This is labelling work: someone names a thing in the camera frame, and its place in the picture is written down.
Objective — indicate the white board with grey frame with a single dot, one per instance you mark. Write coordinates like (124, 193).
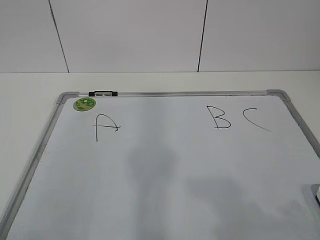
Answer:
(225, 165)

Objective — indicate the round green magnet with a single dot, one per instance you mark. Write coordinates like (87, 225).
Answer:
(84, 104)

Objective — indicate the black hanging clip on frame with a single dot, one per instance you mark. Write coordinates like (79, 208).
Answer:
(103, 94)

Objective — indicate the white eraser with black base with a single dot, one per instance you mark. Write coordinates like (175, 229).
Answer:
(315, 189)

